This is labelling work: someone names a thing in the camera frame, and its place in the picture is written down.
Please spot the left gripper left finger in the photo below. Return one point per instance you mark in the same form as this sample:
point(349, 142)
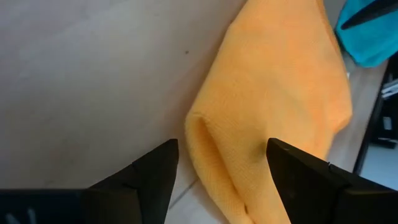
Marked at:
point(152, 180)

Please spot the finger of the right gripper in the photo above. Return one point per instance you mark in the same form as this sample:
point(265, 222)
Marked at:
point(373, 12)

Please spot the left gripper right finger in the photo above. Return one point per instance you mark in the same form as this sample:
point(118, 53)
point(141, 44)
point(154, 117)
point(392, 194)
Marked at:
point(304, 180)

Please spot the teal microfiber towel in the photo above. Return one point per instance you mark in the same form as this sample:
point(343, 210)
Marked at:
point(367, 43)

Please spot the orange microfiber towel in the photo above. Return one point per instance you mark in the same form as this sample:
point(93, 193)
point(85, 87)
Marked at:
point(267, 93)

